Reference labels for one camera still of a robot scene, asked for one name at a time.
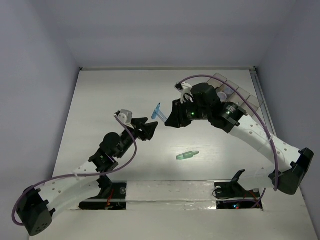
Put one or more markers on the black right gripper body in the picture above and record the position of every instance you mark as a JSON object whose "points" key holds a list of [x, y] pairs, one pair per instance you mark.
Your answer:
{"points": [[191, 112]]}

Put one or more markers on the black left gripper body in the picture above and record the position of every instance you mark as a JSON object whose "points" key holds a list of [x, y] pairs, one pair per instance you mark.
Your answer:
{"points": [[127, 139]]}

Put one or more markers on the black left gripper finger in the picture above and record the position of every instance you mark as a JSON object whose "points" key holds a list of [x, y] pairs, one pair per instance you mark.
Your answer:
{"points": [[136, 122], [148, 130]]}

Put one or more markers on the blue utility knife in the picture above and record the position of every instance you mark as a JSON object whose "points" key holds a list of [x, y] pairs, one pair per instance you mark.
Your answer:
{"points": [[157, 113]]}

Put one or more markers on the clear jar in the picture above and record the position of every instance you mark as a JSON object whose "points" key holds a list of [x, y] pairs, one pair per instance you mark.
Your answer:
{"points": [[222, 96], [228, 91]]}

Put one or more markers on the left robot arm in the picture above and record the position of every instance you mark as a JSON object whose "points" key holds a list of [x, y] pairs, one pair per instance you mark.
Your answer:
{"points": [[40, 203]]}

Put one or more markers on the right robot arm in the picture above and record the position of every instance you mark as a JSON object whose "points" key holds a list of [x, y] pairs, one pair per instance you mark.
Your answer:
{"points": [[201, 102]]}

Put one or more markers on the green utility knife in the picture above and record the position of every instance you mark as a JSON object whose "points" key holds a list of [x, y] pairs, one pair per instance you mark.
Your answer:
{"points": [[186, 155]]}

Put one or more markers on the white front board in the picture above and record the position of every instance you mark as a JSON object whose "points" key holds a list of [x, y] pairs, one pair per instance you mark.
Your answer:
{"points": [[185, 210]]}

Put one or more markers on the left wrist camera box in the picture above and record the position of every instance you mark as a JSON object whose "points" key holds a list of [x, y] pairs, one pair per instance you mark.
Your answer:
{"points": [[124, 116]]}

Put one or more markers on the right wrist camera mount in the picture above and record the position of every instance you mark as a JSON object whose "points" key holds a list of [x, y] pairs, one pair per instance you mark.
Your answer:
{"points": [[185, 92]]}

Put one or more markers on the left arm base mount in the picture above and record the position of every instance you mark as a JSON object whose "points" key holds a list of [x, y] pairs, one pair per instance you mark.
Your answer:
{"points": [[112, 198]]}

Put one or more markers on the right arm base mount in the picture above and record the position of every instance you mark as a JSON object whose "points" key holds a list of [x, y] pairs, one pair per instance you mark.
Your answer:
{"points": [[230, 195]]}

